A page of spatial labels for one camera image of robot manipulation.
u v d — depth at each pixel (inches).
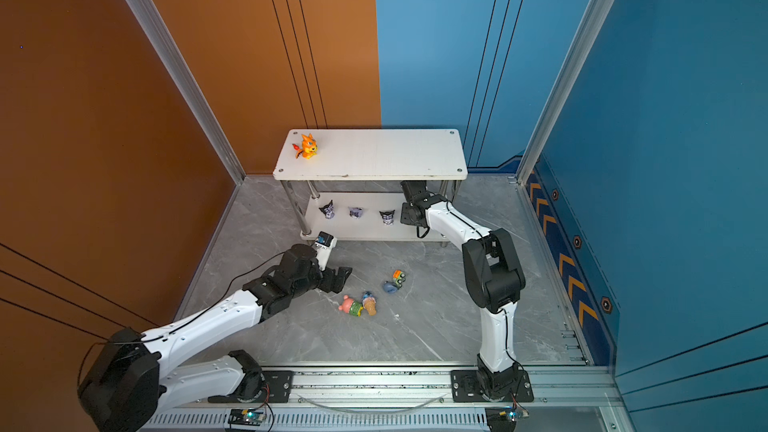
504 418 27.4
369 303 33.2
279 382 29.2
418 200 29.7
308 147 29.1
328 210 37.9
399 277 35.5
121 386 15.7
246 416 27.9
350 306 32.7
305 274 25.8
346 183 47.1
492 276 20.6
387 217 37.0
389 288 34.8
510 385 26.8
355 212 38.3
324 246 28.8
